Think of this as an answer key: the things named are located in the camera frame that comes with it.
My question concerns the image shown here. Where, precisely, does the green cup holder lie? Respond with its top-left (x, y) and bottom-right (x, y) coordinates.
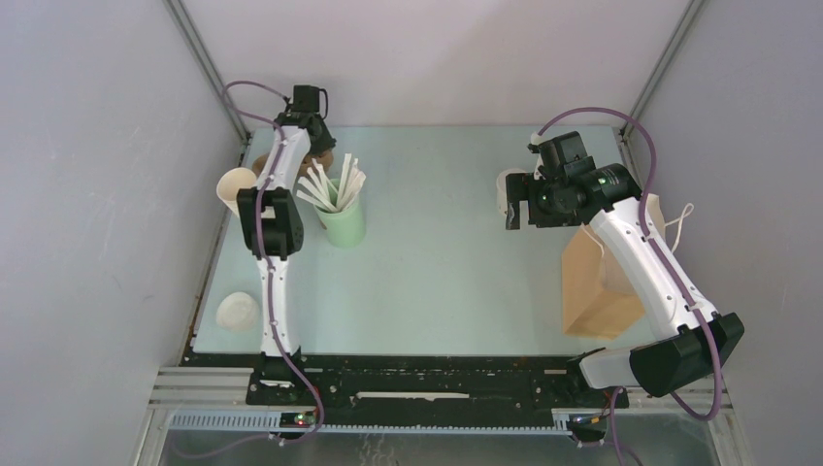
top-left (314, 195), bottom-right (366, 249)

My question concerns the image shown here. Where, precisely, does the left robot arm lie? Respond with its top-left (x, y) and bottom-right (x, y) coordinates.
top-left (237, 109), bottom-right (336, 405)

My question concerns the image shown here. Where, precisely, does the black front rail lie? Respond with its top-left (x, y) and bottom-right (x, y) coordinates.
top-left (148, 349), bottom-right (735, 445)

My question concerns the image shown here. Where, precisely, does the purple cable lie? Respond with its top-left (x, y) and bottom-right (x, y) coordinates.
top-left (537, 106), bottom-right (727, 466)
top-left (170, 80), bottom-right (326, 461)

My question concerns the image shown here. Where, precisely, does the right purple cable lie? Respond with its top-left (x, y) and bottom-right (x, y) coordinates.
top-left (537, 106), bottom-right (727, 466)

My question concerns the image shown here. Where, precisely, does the single paper cup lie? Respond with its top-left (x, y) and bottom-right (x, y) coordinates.
top-left (495, 169), bottom-right (526, 216)

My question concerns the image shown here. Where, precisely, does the stack of paper cups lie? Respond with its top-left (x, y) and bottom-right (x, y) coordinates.
top-left (215, 167), bottom-right (257, 216)

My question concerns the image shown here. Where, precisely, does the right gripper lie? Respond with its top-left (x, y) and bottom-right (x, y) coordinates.
top-left (507, 172), bottom-right (582, 229)

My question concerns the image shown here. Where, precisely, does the stack of white lids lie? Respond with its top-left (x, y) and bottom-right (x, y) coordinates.
top-left (215, 292), bottom-right (260, 333)

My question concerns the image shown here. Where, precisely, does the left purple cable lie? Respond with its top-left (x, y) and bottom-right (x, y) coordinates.
top-left (170, 80), bottom-right (326, 461)

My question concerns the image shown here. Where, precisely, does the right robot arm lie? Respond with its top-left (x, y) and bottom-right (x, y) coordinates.
top-left (506, 131), bottom-right (744, 406)

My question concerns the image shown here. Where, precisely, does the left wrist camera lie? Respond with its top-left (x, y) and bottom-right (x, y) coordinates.
top-left (285, 84), bottom-right (329, 119)

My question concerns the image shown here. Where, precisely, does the brown paper bag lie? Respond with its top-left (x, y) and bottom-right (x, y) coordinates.
top-left (561, 197), bottom-right (698, 341)

